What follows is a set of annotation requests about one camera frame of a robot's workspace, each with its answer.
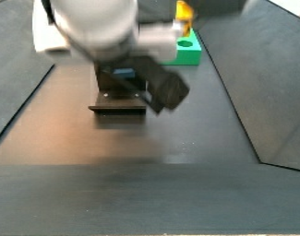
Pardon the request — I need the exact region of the black curved fixture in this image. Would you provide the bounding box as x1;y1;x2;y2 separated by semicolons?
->
88;64;146;115

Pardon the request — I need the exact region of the black square camera plate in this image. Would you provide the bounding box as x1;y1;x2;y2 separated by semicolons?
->
132;56;190;113

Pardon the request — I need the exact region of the yellow star peg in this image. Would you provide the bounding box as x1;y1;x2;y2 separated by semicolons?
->
175;0;194;37

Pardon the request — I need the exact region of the blue rectangular block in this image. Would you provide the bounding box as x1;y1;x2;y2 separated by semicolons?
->
112;68;134;78

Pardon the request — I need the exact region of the green shape-sorter board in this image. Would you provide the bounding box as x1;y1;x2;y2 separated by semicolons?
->
163;29;201;65

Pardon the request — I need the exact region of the silver white gripper body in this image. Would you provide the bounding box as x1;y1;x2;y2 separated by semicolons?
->
32;0;182;63

